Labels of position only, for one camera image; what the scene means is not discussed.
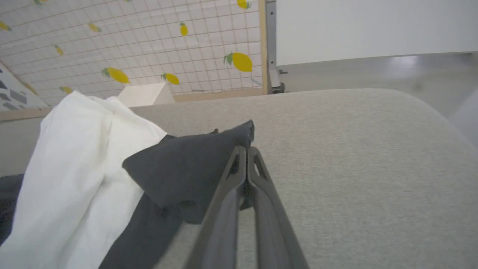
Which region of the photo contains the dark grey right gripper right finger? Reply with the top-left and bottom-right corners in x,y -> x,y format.
247,146 -> 310,269

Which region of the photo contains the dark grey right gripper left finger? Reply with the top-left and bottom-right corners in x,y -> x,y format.
185,146 -> 248,269

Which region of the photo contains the white and black shirt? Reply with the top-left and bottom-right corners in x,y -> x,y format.
0,91 -> 255,269

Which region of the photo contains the white box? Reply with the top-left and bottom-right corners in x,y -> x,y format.
117,83 -> 175,108

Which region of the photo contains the lemon print partition screen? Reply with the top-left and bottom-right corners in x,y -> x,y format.
0,0 -> 269,107

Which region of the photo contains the white panel with grey shapes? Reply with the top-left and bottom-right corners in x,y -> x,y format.
0,63 -> 49,112

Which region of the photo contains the grey metal post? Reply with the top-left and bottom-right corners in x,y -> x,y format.
266,0 -> 286,94

